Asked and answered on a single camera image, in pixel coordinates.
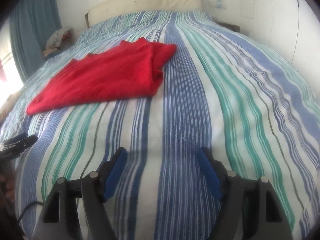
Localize black cable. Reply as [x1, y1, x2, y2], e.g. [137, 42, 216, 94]
[14, 201, 46, 233]

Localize white wardrobe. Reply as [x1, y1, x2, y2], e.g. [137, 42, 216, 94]
[240, 0, 320, 65]

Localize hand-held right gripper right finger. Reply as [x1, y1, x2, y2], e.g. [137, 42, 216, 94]
[197, 146, 293, 240]

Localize pile of striped clothes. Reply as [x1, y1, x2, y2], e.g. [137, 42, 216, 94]
[42, 28, 72, 59]

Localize teal curtain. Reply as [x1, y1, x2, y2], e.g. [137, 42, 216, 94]
[9, 0, 62, 83]

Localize cream padded headboard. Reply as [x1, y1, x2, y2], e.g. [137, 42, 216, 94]
[85, 0, 202, 28]

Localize striped bed sheet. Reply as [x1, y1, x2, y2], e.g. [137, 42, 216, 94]
[0, 10, 320, 240]

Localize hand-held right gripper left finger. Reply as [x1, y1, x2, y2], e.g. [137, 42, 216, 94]
[32, 147, 128, 240]

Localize red sweater with white animal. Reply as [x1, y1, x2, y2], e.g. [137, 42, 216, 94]
[26, 37, 178, 116]

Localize dark wooden nightstand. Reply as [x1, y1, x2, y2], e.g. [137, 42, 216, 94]
[212, 17, 241, 33]

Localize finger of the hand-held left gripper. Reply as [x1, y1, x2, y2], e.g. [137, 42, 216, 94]
[0, 134, 38, 159]

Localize person's left hand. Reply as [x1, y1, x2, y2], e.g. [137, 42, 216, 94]
[0, 167, 14, 200]

